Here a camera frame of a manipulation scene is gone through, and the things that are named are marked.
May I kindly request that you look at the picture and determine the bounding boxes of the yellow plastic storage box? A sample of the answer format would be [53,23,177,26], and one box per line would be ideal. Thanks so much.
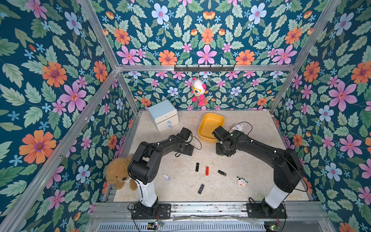
[198,113,225,144]

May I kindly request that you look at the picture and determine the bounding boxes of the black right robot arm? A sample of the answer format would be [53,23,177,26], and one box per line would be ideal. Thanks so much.
[212,126,304,209]

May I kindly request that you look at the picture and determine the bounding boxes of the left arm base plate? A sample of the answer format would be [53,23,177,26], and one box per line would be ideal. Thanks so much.
[129,203,172,220]

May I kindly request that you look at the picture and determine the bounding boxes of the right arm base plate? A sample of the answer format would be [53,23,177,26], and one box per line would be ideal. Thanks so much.
[246,203,288,219]

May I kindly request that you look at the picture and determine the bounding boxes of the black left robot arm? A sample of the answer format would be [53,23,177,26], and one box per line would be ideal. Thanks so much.
[128,128,194,209]

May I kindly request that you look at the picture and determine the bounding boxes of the pink white doll toy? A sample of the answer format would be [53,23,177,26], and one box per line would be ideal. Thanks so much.
[191,77,206,106]

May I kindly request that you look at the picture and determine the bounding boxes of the black swivel usb flash drive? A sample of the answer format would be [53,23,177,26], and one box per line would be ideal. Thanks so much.
[198,184,205,194]

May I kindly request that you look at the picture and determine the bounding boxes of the dark grey usb flash drive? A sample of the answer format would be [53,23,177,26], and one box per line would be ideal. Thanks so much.
[218,170,227,177]

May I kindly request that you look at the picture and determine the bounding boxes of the white plush sheep toy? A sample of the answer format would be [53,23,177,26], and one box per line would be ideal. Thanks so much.
[232,123,243,131]

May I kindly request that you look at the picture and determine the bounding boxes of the brown teddy bear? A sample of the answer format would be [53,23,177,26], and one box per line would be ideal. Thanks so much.
[106,158,138,190]

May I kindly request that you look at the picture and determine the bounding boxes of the light blue mini drawer cabinet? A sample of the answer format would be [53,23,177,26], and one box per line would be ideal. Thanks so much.
[148,100,179,132]

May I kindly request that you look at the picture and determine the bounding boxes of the small cow figurine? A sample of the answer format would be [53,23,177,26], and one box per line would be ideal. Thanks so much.
[237,177,247,187]

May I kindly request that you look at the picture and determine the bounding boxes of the black hook rail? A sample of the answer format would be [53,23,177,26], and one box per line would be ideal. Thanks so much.
[174,65,235,73]

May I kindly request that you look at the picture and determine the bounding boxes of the white usb flash drive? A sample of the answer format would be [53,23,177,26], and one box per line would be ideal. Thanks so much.
[162,173,171,181]

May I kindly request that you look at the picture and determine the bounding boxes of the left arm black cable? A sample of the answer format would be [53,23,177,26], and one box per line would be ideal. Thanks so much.
[189,134,203,151]

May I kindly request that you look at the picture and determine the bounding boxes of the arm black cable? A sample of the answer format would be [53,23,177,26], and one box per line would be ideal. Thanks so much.
[189,134,203,151]
[227,121,253,136]

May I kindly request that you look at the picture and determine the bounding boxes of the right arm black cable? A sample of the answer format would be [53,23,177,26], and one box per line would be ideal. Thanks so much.
[227,121,253,136]

